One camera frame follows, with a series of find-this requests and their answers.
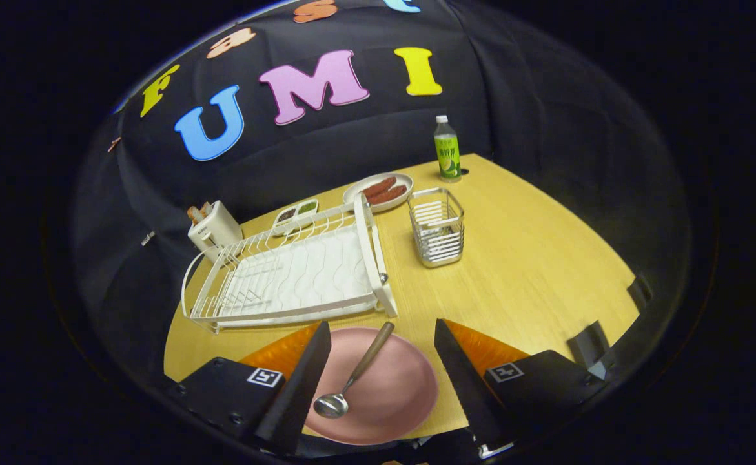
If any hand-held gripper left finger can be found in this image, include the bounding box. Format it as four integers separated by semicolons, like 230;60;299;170
168;321;333;456

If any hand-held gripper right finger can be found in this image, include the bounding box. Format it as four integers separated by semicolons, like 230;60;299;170
434;318;608;450

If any wooden handled metal spoon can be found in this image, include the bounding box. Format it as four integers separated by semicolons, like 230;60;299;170
313;322;396;419

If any pink plate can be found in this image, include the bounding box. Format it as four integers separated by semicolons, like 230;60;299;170
303;326;439;446

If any white wire dish rack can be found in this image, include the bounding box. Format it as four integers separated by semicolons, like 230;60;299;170
181;192;399;335

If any metal wire basket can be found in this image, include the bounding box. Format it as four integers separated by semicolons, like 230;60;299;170
407;187;465;269

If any beige round plate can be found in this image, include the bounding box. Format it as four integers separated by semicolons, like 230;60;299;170
343;172;414;214

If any white toaster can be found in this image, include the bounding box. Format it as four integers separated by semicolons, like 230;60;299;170
187;200;244;253

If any white divided condiment tray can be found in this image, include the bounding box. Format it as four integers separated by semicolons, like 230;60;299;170
273;199;319;234

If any brown sausage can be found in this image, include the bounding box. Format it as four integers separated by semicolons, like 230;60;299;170
368;185;408;205
362;176;396;198

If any green label drink bottle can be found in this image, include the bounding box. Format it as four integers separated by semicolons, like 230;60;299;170
434;115;462;183

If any black backdrop cloth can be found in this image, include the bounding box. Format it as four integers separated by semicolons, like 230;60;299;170
71;0;691;382

